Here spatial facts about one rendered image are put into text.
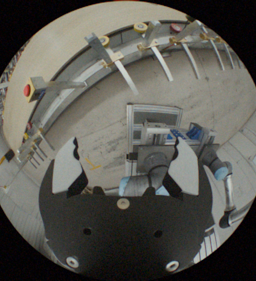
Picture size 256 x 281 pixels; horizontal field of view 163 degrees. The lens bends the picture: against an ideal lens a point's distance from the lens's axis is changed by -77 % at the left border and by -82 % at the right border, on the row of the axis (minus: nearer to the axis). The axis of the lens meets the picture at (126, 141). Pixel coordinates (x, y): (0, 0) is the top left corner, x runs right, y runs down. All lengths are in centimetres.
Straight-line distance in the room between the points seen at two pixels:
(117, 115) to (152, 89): 70
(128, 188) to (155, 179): 12
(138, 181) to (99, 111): 130
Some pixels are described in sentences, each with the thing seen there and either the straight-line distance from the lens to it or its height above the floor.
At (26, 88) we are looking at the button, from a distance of 39.
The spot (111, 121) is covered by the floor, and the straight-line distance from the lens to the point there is 153.
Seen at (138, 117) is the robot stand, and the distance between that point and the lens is 128.
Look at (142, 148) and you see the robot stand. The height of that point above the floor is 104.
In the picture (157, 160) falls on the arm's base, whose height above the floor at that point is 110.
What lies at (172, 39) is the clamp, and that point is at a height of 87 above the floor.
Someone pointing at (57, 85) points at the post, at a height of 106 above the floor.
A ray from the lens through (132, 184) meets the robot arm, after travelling 40.
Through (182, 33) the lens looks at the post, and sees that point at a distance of 70.
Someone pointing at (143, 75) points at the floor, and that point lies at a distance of 146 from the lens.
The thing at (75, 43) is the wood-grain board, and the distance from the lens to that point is 72.
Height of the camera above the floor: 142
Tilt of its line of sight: 58 degrees down
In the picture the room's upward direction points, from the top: 179 degrees counter-clockwise
